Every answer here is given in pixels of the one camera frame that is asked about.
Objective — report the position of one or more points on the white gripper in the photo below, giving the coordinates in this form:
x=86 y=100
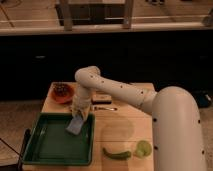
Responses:
x=81 y=102

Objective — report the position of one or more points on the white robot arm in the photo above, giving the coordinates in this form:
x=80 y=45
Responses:
x=176 y=124

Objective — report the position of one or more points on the green plastic tray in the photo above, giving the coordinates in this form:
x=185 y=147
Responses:
x=51 y=144

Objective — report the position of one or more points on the silver fork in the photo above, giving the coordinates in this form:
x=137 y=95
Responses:
x=94 y=108

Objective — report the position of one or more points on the orange bowl with contents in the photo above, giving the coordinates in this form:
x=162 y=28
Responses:
x=62 y=93

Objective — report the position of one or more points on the green pepper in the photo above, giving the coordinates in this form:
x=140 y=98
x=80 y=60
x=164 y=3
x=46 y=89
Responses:
x=117 y=156

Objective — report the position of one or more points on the light green round fruit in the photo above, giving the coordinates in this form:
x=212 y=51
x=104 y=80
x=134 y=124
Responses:
x=143 y=149

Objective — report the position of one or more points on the wooden chair frame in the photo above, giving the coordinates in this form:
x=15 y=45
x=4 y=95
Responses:
x=96 y=15

